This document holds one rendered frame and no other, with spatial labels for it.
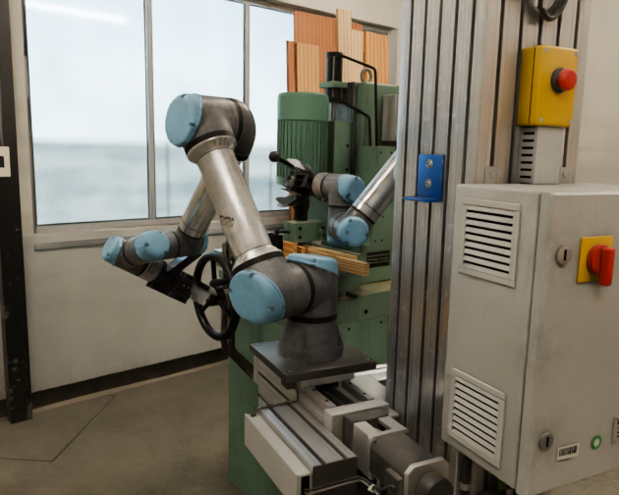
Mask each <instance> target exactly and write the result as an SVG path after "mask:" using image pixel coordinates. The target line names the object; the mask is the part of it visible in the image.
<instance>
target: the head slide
mask: <svg viewBox="0 0 619 495"><path fill-rule="evenodd" d="M327 123H328V144H327V173H333V174H349V175H350V168H351V137H352V122H349V121H336V103H335V102H331V103H330V121H328V122H327ZM328 204H329V200H328V199H327V200H326V202H323V201H319V200H318V199H317V198H315V197H314V196H310V197H309V217H308V219H316V220H322V221H325V230H326V231H325V240H326V241H327V225H328Z"/></svg>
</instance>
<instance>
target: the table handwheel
mask: <svg viewBox="0 0 619 495"><path fill-rule="evenodd" d="M208 261H210V263H211V278H212V279H217V275H216V262H217V263H218V264H219V265H220V266H221V267H222V269H223V270H224V272H225V274H226V277H227V279H228V282H229V286H230V282H231V280H232V278H233V277H234V275H233V273H232V269H233V268H232V266H231V264H230V263H229V261H228V260H227V259H226V258H225V257H224V256H223V255H222V254H220V253H218V252H215V251H211V252H207V253H205V254H204V255H203V256H202V257H201V258H200V259H199V260H198V262H197V265H196V268H195V272H194V277H196V279H197V280H199V281H201V275H202V271H203V268H204V266H205V265H206V263H207V262H208ZM213 289H214V290H215V291H216V293H217V296H215V295H213V294H211V295H210V296H209V297H208V298H207V300H206V303H205V305H204V306H202V304H199V303H198V302H194V306H195V310H196V314H197V319H198V321H199V323H200V325H201V327H202V329H203V330H204V332H205V333H206V334H207V335H208V336H209V337H210V338H212V339H213V340H216V341H226V340H228V339H229V338H231V337H232V336H233V334H234V333H235V331H236V330H237V327H238V324H239V321H240V315H239V314H238V313H237V312H236V310H235V309H234V308H233V306H232V312H231V311H230V310H229V309H228V307H227V306H226V305H225V301H228V300H230V296H229V292H230V291H231V289H226V290H224V289H223V288H222V287H214V288H213ZM216 305H219V306H220V307H221V308H222V309H223V311H224V312H225V313H226V314H227V316H228V317H229V318H230V322H229V325H228V327H227V329H226V330H225V331H224V332H217V331H216V330H214V329H213V328H212V326H211V325H210V323H209V322H208V320H207V318H206V316H205V313H204V312H205V311H206V309H207V308H208V307H209V306H216Z"/></svg>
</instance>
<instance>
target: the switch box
mask: <svg viewBox="0 0 619 495"><path fill-rule="evenodd" d="M398 110H399V94H389V95H383V112H382V136H381V140H382V141H397V132H398Z"/></svg>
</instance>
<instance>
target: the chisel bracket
mask: <svg viewBox="0 0 619 495"><path fill-rule="evenodd" d="M321 227H324V229H325V221H322V220H316V219H308V220H307V221H297V220H294V221H284V231H290V234H284V241H288V242H292V243H298V246H302V245H303V243H305V242H315V241H321V233H318V229H321Z"/></svg>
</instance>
